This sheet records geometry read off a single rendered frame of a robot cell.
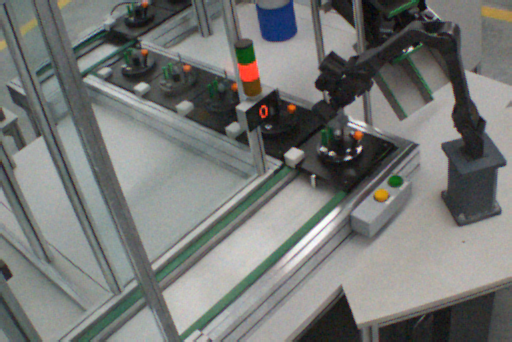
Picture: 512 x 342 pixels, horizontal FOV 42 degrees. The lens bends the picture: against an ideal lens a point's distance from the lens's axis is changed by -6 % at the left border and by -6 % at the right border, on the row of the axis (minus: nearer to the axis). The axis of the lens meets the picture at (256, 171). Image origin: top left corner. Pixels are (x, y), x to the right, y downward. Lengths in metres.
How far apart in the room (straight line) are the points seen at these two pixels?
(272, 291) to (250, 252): 0.19
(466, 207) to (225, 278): 0.70
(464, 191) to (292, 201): 0.51
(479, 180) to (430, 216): 0.21
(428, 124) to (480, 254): 0.61
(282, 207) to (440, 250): 0.48
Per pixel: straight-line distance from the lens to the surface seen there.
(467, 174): 1.91
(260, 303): 1.79
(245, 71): 1.86
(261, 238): 1.98
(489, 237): 2.02
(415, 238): 2.01
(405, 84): 2.26
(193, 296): 1.88
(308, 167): 2.09
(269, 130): 2.22
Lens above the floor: 2.31
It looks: 39 degrees down
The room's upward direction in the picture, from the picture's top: 12 degrees counter-clockwise
